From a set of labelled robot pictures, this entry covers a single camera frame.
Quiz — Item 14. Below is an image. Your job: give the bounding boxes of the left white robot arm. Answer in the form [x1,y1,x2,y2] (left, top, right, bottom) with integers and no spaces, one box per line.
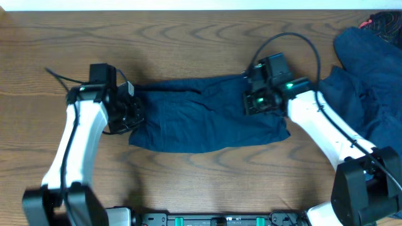
[22,82,144,225]

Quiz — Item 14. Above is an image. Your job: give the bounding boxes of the dark blue shorts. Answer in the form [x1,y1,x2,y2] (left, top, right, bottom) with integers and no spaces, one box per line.
[129,75,290,153]

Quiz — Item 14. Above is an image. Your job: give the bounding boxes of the black patterned garment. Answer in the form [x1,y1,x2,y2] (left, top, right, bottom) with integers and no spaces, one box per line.
[359,11,401,49]

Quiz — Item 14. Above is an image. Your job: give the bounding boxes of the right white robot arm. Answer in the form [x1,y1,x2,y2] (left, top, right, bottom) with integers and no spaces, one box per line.
[243,78,401,225]

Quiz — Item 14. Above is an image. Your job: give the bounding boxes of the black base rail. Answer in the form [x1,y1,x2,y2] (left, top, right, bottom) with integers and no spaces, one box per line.
[106,206,368,226]

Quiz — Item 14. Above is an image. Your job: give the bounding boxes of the dark blue clothes pile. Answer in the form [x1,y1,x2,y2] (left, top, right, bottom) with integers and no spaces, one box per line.
[319,28,401,153]

